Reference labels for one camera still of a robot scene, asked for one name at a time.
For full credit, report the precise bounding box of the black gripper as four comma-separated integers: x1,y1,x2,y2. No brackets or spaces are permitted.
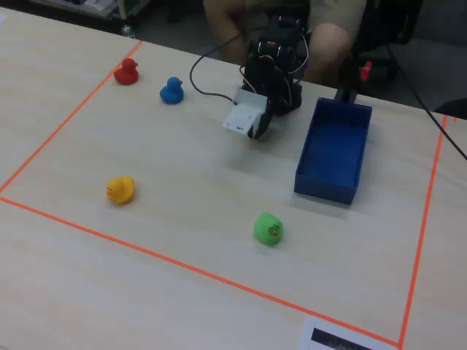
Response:
247,54,290,141

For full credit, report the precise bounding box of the green rubber duck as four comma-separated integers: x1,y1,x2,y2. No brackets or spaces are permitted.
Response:
253,212,285,247

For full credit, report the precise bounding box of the blue plastic box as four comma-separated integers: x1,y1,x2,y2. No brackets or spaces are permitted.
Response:
293,97,373,206

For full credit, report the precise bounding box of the yellow rubber duck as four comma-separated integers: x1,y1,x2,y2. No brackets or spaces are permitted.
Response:
106,174,136,205

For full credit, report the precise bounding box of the person in khaki shorts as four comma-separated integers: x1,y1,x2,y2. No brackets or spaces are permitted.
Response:
202,0,368,88

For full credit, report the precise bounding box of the red toy ball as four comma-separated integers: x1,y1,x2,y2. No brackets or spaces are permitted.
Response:
113,58,140,86

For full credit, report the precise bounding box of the orange tape strip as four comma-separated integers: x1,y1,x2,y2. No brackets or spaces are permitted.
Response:
397,114,449,349
0,40,144,194
0,196,402,347

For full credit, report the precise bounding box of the black office chair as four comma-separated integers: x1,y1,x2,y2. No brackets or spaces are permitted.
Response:
350,0,424,85

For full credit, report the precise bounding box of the shelf with papers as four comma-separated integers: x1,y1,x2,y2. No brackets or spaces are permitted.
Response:
69,0,147,19

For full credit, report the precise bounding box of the white paper sheet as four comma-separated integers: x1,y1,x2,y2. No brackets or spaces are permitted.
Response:
296,316,401,350

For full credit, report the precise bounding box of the black camera cable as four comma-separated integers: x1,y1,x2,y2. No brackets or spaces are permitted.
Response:
188,32,244,105

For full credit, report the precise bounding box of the black clamp with red handle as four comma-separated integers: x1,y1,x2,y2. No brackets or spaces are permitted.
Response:
333,60,374,105

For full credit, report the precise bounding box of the thick black cable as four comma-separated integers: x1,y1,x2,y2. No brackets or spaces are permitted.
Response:
382,39,467,161

